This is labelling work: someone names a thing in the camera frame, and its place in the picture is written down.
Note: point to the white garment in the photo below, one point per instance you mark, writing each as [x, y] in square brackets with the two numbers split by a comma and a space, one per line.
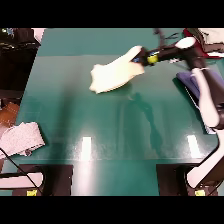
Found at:
[209, 130]

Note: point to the cream shirt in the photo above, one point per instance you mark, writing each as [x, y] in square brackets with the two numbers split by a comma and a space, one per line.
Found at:
[113, 75]

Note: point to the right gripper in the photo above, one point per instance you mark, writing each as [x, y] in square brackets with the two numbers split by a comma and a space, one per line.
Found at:
[146, 57]

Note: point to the grey speckled garment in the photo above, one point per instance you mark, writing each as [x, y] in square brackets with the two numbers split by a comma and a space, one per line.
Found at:
[20, 138]

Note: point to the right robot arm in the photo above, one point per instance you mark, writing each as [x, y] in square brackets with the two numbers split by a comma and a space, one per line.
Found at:
[208, 100]

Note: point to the brown garment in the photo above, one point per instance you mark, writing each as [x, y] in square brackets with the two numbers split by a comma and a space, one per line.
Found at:
[8, 115]

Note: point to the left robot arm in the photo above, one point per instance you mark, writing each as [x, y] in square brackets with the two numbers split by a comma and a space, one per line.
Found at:
[30, 180]

